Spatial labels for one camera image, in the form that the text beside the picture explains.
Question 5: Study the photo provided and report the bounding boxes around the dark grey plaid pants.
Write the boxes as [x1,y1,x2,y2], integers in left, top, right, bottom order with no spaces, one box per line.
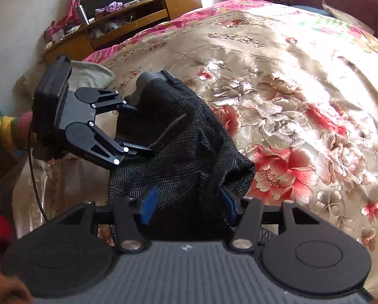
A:
[109,70,256,242]

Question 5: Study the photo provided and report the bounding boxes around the striped colourful sleeve forearm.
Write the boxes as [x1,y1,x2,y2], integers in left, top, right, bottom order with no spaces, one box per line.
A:
[0,111,35,153]

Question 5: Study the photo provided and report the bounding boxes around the grey green cloth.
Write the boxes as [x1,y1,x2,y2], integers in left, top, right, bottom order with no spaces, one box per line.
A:
[68,61,115,92]

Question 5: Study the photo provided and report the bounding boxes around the wooden desk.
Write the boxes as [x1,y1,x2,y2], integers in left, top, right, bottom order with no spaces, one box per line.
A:
[42,0,203,65]

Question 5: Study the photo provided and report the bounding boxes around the floral satin bedspread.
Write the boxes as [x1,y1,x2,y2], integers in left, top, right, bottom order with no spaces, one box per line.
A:
[11,0,378,298]

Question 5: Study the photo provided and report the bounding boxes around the beige cloth on bench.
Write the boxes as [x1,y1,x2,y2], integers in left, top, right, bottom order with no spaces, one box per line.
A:
[321,0,374,35]

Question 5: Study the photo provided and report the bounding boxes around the black cable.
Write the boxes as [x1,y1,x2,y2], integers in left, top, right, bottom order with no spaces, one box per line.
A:
[27,129,50,223]

